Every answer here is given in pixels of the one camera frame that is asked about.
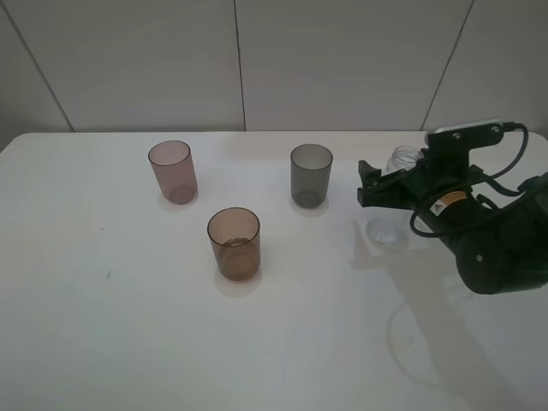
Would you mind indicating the grey translucent cup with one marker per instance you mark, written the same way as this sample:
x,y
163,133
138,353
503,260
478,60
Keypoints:
x,y
310,172

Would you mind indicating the brown translucent cup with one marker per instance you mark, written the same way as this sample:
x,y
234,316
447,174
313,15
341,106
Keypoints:
x,y
234,234

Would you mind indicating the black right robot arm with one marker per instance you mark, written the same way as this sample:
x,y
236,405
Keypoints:
x,y
497,249

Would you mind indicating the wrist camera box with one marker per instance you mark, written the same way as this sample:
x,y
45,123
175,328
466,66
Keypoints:
x,y
455,142

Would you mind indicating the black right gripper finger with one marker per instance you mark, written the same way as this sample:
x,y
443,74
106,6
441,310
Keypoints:
x,y
384,194
372,178

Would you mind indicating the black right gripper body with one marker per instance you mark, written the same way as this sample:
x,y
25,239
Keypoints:
x,y
442,201

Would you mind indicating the clear plastic water bottle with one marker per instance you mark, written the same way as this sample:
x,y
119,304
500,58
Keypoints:
x,y
386,227

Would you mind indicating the pink translucent cup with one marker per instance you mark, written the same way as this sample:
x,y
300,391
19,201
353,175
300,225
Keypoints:
x,y
173,166

